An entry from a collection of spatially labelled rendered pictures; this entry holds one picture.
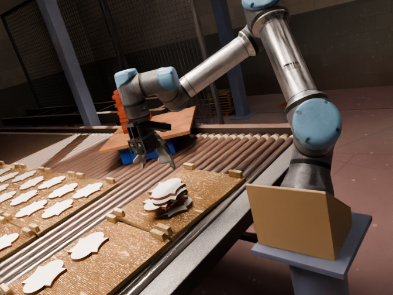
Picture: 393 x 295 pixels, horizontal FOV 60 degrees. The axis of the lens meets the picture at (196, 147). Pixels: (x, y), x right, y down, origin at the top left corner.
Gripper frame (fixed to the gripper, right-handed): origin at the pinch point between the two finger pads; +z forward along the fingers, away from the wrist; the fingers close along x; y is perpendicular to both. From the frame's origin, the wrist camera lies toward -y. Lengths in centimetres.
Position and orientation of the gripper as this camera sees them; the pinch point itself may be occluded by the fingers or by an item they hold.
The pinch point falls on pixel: (159, 168)
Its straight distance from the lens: 121.6
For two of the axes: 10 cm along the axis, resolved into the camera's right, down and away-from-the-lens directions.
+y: -5.4, 4.1, -7.4
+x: 8.1, -0.1, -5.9
